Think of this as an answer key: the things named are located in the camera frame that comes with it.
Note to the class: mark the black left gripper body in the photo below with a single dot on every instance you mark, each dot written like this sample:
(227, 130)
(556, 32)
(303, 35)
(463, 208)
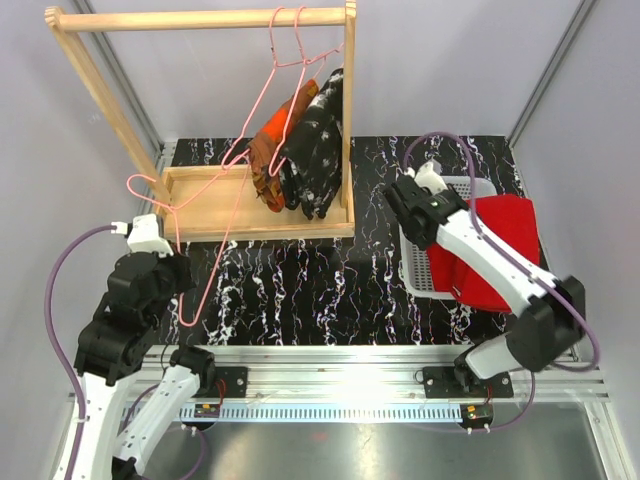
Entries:
(174, 274)

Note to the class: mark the red trousers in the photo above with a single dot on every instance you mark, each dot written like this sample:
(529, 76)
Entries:
(513, 219)

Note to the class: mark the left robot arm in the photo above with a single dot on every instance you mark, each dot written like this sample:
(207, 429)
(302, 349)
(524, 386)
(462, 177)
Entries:
(111, 350)

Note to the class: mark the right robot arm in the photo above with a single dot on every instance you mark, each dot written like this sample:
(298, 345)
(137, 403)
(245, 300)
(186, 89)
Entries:
(549, 312)

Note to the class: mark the black white patterned trousers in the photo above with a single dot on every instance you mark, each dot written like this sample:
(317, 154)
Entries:
(312, 170)

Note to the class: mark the wooden clothes rack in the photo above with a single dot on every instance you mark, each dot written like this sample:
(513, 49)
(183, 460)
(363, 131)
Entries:
(209, 203)

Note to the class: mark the white plastic basket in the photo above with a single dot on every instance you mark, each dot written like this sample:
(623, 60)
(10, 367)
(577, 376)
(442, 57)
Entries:
(416, 272)

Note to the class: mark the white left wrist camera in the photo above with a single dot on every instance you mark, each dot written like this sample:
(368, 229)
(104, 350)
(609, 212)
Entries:
(144, 234)

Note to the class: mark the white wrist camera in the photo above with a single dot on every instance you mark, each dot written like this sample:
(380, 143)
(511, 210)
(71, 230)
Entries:
(144, 234)
(427, 177)

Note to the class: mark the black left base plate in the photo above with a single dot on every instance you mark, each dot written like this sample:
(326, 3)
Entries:
(232, 381)

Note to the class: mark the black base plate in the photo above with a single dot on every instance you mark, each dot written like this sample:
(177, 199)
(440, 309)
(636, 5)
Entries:
(449, 382)
(232, 381)

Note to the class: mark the aluminium mounting rail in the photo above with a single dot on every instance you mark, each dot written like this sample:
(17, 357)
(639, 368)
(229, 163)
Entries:
(359, 374)

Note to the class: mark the white slotted cable duct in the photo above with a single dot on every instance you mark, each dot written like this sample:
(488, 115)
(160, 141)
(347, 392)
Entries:
(332, 413)

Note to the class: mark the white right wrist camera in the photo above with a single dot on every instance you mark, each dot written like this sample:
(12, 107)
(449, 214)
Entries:
(427, 177)

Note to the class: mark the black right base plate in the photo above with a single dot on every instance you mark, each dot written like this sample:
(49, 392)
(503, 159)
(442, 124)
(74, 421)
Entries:
(449, 382)

